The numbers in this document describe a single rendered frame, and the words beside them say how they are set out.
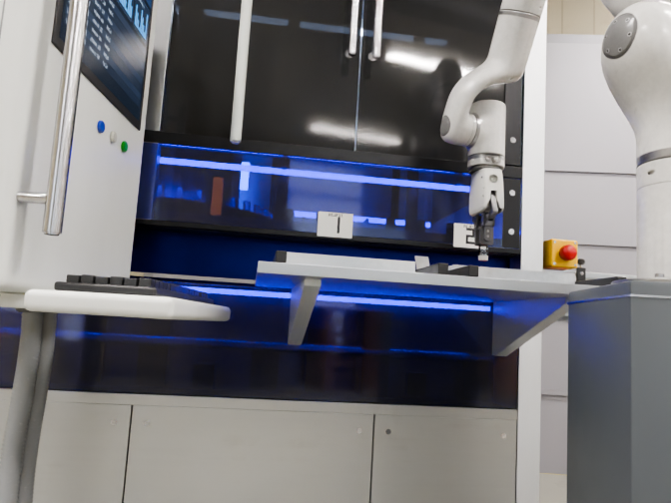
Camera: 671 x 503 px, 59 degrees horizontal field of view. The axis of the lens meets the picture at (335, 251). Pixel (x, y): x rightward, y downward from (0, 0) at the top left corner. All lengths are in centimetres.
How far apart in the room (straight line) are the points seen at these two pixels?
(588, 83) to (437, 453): 307
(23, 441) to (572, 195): 332
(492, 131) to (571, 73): 275
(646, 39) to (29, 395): 116
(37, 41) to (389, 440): 107
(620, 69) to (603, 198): 298
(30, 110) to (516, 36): 97
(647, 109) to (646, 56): 8
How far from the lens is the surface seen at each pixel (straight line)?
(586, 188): 394
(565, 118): 403
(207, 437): 142
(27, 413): 124
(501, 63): 141
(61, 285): 89
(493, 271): 124
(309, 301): 113
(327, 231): 142
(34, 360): 122
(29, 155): 95
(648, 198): 97
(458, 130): 138
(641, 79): 99
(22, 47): 97
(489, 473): 155
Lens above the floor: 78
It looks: 7 degrees up
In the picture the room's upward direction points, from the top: 3 degrees clockwise
